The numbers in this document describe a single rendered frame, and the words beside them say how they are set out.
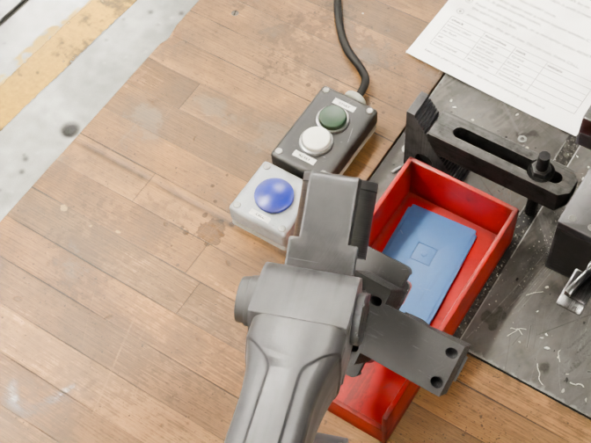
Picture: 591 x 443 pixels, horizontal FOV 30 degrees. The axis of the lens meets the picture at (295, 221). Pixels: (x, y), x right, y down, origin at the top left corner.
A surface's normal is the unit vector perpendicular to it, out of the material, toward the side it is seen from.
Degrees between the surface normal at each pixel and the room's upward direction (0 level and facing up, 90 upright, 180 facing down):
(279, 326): 17
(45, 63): 0
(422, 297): 0
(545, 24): 1
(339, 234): 30
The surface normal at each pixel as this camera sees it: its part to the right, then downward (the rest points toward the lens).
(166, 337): -0.05, -0.52
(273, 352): 0.02, -0.74
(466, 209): -0.54, 0.73
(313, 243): -0.15, -0.04
